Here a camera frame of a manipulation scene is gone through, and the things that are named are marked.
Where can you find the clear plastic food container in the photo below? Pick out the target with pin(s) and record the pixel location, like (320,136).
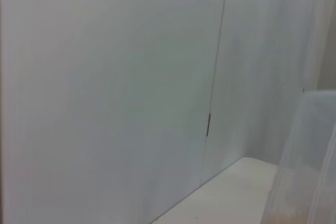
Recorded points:
(309,155)

